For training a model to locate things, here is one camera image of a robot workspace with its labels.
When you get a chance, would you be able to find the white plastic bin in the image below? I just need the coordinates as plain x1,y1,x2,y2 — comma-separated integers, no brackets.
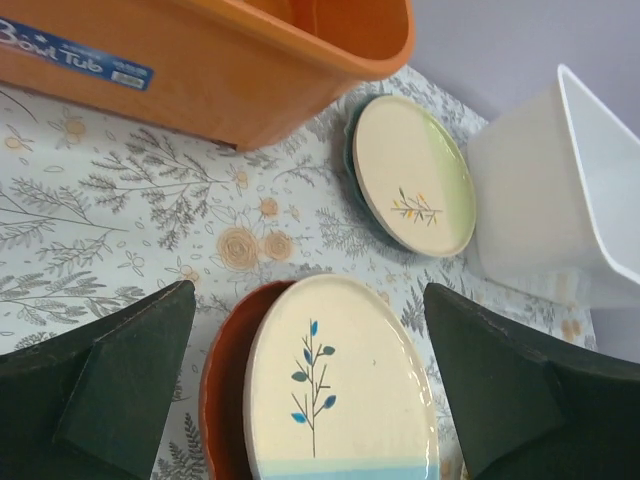
466,65,639,309

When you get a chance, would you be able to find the floral patterned table mat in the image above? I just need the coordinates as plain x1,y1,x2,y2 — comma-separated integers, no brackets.
1,68,596,479

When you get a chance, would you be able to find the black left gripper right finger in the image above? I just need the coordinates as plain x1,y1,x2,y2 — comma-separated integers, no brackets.
423,283,639,479

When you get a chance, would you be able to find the dark teal scalloped plate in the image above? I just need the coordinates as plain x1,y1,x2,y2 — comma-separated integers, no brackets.
342,94,410,253

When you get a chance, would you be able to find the cream blue tree plate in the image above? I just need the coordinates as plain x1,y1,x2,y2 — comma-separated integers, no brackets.
243,274,440,479

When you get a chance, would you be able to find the orange plastic tub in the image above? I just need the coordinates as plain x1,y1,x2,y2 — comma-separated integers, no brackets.
1,1,415,150

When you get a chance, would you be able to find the cream green twig plate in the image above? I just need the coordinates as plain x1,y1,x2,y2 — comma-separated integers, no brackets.
351,95,476,257

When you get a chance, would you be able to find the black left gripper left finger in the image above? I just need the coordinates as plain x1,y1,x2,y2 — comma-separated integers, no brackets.
1,281,196,479

